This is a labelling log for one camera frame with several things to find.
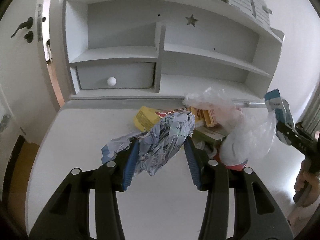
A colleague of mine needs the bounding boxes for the blue white torn paper bag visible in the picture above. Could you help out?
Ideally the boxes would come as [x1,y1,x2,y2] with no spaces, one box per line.
[264,88,296,145]

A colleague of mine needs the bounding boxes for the clear plastic bag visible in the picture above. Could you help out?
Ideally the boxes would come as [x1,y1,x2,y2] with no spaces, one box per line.
[184,87,277,166]

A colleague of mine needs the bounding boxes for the grey blue wrapper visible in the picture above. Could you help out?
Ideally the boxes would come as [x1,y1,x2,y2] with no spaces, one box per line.
[101,109,195,176]

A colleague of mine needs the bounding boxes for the person's right hand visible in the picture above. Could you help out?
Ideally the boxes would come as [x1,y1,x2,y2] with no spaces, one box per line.
[294,160,319,207]

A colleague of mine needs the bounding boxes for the yellow snack box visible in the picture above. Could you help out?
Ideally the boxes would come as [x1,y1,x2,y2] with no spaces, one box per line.
[132,105,221,132]

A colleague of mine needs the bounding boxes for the grey drawer with white knob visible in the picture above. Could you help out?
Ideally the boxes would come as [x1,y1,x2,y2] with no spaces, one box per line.
[76,62,155,90]

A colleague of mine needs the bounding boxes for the white desk hutch shelf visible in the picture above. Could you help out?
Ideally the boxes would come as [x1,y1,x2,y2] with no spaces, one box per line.
[63,0,285,101]

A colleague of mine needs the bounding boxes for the white door with black handle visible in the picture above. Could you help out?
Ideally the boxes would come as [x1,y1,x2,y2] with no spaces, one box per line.
[1,0,60,144]

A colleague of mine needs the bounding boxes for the grey shutter panel on wall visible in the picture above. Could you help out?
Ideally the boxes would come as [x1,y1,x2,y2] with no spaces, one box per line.
[226,0,272,28]

